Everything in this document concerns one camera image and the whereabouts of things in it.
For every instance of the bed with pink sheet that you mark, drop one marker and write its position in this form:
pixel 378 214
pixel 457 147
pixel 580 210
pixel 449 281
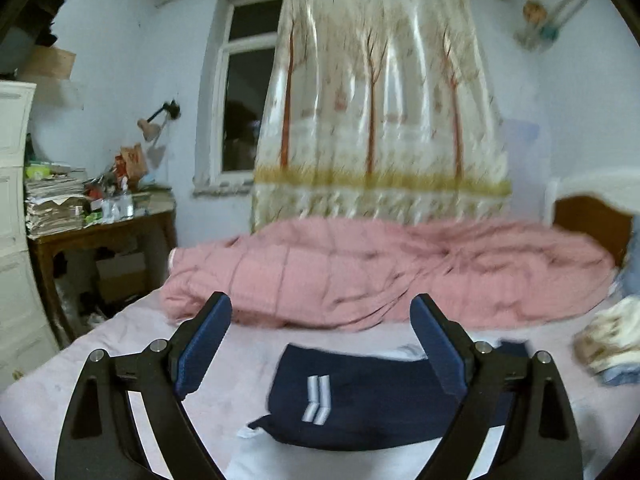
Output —
pixel 240 360

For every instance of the grey storage bin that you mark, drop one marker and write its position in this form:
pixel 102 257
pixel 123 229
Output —
pixel 17 50

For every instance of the white drawer cabinet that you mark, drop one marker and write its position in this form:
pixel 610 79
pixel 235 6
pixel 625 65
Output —
pixel 15 260

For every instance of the white and wood headboard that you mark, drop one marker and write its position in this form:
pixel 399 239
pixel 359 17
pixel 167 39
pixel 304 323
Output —
pixel 590 220

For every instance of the white and navy jacket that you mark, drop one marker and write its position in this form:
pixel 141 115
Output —
pixel 360 400

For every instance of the dark bag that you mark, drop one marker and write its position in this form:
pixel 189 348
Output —
pixel 45 15

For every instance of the clear plastic bottle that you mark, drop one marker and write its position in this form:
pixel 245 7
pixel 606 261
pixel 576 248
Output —
pixel 124 205

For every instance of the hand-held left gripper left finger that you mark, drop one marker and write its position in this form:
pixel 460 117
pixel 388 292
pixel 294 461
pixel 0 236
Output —
pixel 205 345

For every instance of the cream fleece clothing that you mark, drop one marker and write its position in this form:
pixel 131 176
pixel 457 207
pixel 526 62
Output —
pixel 615 330

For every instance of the tree print curtain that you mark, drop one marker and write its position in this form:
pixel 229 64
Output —
pixel 375 110

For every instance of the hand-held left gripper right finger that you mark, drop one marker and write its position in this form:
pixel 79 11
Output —
pixel 437 345

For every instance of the stack of papers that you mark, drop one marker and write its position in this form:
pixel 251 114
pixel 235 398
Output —
pixel 50 205

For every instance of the pink checked quilt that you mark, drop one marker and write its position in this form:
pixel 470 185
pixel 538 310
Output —
pixel 375 270

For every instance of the white framed window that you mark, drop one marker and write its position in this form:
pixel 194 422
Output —
pixel 240 110

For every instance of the blue tie-dye cloth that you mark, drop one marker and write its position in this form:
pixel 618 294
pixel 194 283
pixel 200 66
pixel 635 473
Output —
pixel 622 374

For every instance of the wall mounted desk lamp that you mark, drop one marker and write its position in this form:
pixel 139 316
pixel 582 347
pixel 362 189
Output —
pixel 148 130

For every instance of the small doll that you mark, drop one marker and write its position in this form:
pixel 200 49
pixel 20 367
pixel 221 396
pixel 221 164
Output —
pixel 535 12

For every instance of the wooden desk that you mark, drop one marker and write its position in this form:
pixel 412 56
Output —
pixel 100 230

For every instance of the cardboard box under desk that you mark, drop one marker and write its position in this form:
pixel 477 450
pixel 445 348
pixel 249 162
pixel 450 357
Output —
pixel 120 277

